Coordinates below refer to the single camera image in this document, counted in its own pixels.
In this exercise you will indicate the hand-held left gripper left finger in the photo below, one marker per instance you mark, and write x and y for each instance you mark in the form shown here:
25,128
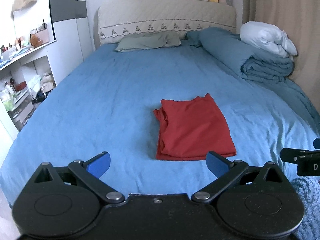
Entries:
100,165

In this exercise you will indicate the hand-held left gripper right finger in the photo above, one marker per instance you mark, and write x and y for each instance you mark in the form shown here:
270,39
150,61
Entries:
215,163

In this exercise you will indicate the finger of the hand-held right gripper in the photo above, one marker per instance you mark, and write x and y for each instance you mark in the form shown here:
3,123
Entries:
288,155

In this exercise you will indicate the red knit sweater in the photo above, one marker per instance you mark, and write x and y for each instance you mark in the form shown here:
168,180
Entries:
195,130

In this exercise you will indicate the blue fuzzy rug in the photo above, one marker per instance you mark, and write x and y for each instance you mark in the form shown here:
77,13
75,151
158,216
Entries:
308,210

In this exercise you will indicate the bed with blue sheet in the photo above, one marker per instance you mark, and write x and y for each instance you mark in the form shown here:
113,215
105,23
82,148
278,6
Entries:
87,117

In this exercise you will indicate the beige soft toy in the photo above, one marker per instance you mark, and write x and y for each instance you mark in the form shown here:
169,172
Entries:
48,81

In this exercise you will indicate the red box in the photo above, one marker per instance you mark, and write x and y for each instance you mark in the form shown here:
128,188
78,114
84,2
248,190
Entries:
20,86

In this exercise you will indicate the folded blue duvet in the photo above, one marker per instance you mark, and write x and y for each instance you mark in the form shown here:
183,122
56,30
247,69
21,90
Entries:
237,52

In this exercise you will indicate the white pillow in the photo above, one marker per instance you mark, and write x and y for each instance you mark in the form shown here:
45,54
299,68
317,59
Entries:
265,37

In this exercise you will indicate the white shelf unit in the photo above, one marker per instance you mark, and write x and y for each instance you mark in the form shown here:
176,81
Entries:
22,62

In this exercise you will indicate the large green pillow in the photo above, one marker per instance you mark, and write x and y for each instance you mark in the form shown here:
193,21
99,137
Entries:
142,42

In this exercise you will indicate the small green pillow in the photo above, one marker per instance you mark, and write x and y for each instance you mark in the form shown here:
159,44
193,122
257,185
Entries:
173,39

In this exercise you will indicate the white and grey wardrobe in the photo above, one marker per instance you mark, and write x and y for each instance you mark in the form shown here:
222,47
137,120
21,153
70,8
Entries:
67,35

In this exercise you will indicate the brown teddy bear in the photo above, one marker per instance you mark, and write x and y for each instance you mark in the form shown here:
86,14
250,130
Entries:
35,41

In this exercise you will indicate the pink storage box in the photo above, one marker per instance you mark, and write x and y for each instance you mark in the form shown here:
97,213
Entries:
43,35

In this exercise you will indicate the beige curtain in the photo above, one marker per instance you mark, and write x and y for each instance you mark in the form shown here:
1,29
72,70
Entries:
280,2

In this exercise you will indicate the cream quilted headboard cover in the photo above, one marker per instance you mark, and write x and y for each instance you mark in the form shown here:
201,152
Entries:
162,12

